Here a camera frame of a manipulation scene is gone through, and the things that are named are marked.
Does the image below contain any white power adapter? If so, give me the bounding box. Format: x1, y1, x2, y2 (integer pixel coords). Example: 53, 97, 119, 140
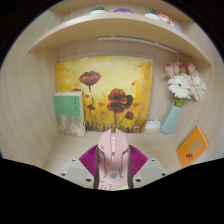
144, 115, 162, 130

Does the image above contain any pink and white flower bouquet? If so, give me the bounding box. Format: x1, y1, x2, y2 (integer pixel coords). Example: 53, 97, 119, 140
162, 61, 207, 108

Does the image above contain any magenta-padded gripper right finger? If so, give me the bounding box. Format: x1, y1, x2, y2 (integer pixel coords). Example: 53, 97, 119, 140
126, 144, 168, 190

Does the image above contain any white light bar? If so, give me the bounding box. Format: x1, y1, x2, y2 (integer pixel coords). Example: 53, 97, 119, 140
97, 36, 180, 63

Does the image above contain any green and beige book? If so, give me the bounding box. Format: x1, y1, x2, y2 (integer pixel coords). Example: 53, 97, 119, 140
53, 90, 87, 138

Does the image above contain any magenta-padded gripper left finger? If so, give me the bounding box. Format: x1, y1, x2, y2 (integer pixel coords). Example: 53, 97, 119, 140
60, 144, 100, 190

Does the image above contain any pale green faceted vase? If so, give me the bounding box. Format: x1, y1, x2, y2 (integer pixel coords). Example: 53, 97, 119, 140
159, 104, 183, 136

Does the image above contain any orange booklet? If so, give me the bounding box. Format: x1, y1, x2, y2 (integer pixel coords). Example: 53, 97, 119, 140
176, 125, 210, 169

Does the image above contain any yellow painting with red poppies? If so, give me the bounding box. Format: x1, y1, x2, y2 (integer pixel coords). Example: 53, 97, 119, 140
55, 55, 154, 134

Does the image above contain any wooden wall shelf with decorations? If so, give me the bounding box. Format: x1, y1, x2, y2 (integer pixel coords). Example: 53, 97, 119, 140
28, 4, 213, 68

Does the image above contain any pink computer mouse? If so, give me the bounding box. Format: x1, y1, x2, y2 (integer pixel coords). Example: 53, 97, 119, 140
96, 128, 131, 191

